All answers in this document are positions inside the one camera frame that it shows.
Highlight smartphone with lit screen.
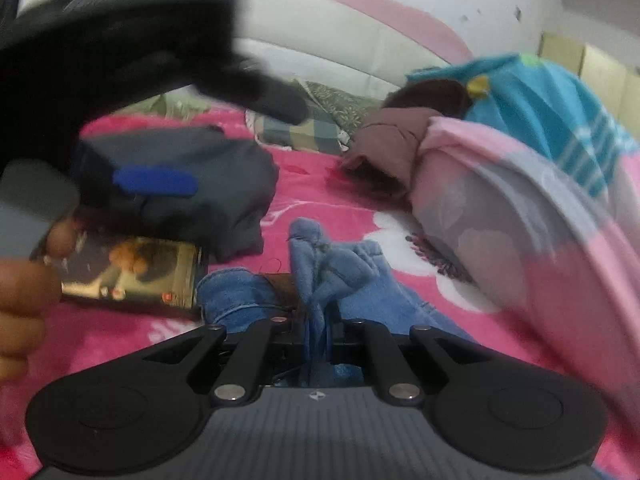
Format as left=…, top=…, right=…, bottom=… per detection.
left=30, top=232, right=211, bottom=321

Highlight pink floral fleece blanket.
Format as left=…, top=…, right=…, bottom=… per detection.
left=0, top=100, right=640, bottom=480

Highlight pink and teal printed quilt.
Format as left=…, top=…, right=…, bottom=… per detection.
left=405, top=52, right=640, bottom=411

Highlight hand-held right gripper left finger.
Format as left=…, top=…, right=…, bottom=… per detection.
left=142, top=317, right=301, bottom=405

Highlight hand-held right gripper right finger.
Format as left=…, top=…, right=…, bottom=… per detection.
left=332, top=319, right=496, bottom=406

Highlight pale yellow wardrobe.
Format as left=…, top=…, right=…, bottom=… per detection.
left=537, top=32, right=640, bottom=126

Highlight dark grey cloth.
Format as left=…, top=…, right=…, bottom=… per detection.
left=75, top=125, right=280, bottom=262

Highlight pink and cream padded headboard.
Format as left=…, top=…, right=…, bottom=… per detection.
left=25, top=0, right=476, bottom=111

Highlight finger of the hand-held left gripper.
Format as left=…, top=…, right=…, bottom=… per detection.
left=114, top=166, right=198, bottom=198
left=200, top=55, right=308, bottom=126

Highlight brown cloth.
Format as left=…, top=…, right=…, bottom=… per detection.
left=341, top=80, right=473, bottom=206

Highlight person's left hand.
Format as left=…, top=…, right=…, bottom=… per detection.
left=0, top=221, right=78, bottom=386

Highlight light blue jeans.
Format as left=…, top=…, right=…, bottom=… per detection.
left=196, top=217, right=476, bottom=388

